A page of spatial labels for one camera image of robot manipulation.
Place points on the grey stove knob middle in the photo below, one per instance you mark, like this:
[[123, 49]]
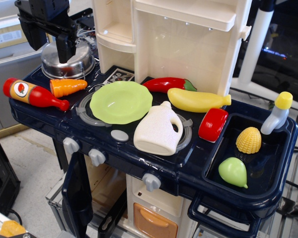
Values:
[[97, 157]]

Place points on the cream toy kitchen cabinet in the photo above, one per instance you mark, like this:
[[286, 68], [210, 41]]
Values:
[[198, 40]]

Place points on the navy open oven door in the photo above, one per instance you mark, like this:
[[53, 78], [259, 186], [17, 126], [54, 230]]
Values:
[[77, 200]]

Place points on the red toy ketchup bottle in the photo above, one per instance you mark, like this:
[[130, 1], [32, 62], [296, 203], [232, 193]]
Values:
[[32, 94]]

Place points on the light green toy plate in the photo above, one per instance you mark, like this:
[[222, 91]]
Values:
[[121, 102]]

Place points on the green toy pear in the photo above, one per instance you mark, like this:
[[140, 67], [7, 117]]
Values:
[[233, 171]]

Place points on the grey yellow toy faucet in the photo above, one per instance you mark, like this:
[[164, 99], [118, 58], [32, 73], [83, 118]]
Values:
[[279, 113]]

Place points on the red toy cheese wheel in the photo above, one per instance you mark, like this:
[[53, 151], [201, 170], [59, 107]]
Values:
[[212, 124]]

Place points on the grey stove knob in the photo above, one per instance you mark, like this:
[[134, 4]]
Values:
[[70, 145], [97, 157], [151, 181]]

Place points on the white toy detergent jug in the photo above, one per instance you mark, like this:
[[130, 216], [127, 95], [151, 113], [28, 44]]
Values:
[[160, 131]]

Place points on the grey oval stove button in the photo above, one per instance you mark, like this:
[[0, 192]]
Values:
[[119, 135]]

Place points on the yellow toy banana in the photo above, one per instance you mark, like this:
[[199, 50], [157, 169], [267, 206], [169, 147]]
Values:
[[196, 102]]

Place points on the grey stove knob right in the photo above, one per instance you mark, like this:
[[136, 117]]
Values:
[[151, 181]]

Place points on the navy toy kitchen counter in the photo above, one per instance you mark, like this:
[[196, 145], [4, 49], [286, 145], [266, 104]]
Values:
[[192, 172]]

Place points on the grey stove knob left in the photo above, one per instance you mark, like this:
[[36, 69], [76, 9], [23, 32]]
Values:
[[70, 145]]

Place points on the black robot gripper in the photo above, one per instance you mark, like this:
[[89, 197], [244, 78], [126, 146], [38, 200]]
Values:
[[38, 17]]

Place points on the red toy chili pepper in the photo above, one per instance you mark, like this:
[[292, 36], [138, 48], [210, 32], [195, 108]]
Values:
[[162, 85]]

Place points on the orange toy carrot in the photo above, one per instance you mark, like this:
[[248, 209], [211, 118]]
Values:
[[65, 87]]

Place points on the yellow toy corn cob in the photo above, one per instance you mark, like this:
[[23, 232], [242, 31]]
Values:
[[249, 141]]

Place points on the orange toy drawer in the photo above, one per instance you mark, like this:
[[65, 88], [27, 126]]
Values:
[[152, 224]]

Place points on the silver metal pot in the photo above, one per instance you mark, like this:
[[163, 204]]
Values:
[[77, 67]]

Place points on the white pvc pipe frame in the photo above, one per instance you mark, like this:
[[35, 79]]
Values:
[[268, 60]]

